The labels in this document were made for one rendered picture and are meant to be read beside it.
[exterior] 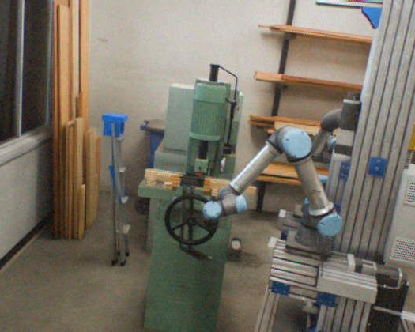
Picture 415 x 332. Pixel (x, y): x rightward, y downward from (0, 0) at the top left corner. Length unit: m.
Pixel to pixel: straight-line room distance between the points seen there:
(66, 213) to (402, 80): 2.80
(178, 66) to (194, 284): 2.81
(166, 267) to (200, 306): 0.32
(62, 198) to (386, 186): 2.60
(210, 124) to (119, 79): 2.63
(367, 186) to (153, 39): 3.20
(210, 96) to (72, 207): 1.88
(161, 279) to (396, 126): 1.55
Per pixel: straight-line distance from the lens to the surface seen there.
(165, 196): 2.49
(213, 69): 2.62
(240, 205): 1.93
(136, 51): 4.93
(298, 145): 1.89
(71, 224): 3.91
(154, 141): 4.38
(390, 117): 2.29
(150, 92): 4.92
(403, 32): 2.30
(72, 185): 3.81
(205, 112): 2.44
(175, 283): 2.69
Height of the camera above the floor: 1.64
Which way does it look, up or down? 14 degrees down
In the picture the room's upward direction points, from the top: 7 degrees clockwise
